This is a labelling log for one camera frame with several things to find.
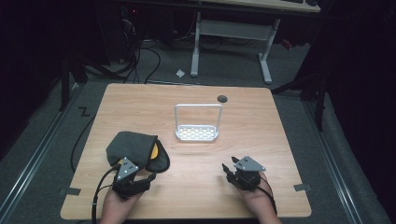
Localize metal floor rail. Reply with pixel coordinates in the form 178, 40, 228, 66
0, 83, 82, 224
303, 99, 364, 224

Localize thin black floor cable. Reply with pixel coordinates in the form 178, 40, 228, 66
69, 114, 97, 174

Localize black metal stand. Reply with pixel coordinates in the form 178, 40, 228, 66
270, 70, 329, 133
58, 51, 90, 113

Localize dark grey towel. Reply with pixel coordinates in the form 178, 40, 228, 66
105, 131, 171, 174

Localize person's left hand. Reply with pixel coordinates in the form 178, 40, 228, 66
102, 188, 144, 217

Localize dark computer equipment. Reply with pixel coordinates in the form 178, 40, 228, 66
120, 4, 143, 64

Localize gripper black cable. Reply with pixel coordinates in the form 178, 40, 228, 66
91, 164, 122, 224
248, 176, 278, 217

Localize black floor cables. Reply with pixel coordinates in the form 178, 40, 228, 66
121, 36, 163, 85

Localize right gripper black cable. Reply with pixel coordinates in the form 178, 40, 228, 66
248, 176, 278, 217

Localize desk with white legs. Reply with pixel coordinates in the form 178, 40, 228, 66
189, 0, 322, 85

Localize grey tape piece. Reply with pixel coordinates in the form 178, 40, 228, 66
292, 183, 313, 192
58, 187, 82, 197

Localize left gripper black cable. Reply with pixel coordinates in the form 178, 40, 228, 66
91, 164, 122, 224

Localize person's right hand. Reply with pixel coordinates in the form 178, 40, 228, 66
237, 172, 277, 217

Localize white metal towel rack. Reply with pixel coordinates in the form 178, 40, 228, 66
174, 103, 224, 143

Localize small red object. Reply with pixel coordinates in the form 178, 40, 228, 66
280, 38, 294, 51

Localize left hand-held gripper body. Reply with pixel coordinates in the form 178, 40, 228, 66
111, 156, 151, 201

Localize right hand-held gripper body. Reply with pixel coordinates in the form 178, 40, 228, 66
226, 155, 267, 191

